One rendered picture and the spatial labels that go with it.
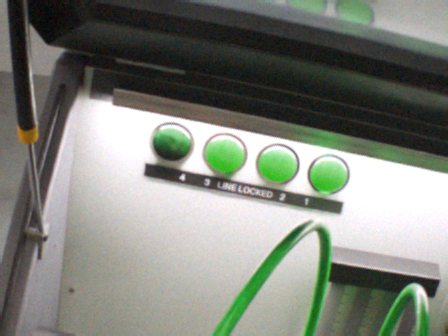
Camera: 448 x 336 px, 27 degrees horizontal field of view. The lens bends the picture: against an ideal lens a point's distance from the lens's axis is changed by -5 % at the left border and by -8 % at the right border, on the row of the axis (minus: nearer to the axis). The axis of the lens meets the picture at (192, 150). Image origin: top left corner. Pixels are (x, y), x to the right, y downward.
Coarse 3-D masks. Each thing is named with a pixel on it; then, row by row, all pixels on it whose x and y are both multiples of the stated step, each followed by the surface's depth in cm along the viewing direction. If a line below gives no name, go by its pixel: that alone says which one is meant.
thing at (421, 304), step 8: (408, 288) 94; (416, 288) 91; (400, 296) 97; (408, 296) 94; (416, 296) 89; (424, 296) 89; (400, 304) 98; (416, 304) 88; (424, 304) 87; (392, 312) 100; (400, 312) 99; (416, 312) 87; (424, 312) 86; (392, 320) 100; (416, 320) 86; (424, 320) 85; (384, 328) 102; (392, 328) 102; (416, 328) 85; (424, 328) 84
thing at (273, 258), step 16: (304, 224) 89; (320, 224) 92; (288, 240) 86; (320, 240) 98; (272, 256) 84; (320, 256) 101; (256, 272) 83; (272, 272) 84; (320, 272) 103; (256, 288) 82; (320, 288) 105; (240, 304) 80; (320, 304) 107; (224, 320) 79
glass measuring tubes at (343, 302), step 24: (336, 264) 110; (360, 264) 111; (384, 264) 111; (408, 264) 112; (432, 264) 113; (336, 288) 113; (360, 288) 113; (384, 288) 111; (432, 288) 110; (336, 312) 114; (360, 312) 114; (384, 312) 113; (408, 312) 113
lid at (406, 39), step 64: (64, 0) 101; (128, 0) 88; (192, 0) 83; (256, 0) 79; (320, 0) 74; (384, 0) 69; (128, 64) 110; (192, 64) 105; (256, 64) 98; (320, 64) 91; (384, 64) 90
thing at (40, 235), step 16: (16, 0) 75; (16, 16) 76; (16, 32) 78; (16, 48) 79; (16, 64) 81; (16, 80) 82; (32, 80) 83; (16, 96) 84; (32, 96) 84; (32, 112) 86; (32, 128) 87; (32, 144) 90; (32, 160) 91; (32, 176) 93; (32, 192) 95; (48, 224) 102; (32, 240) 101
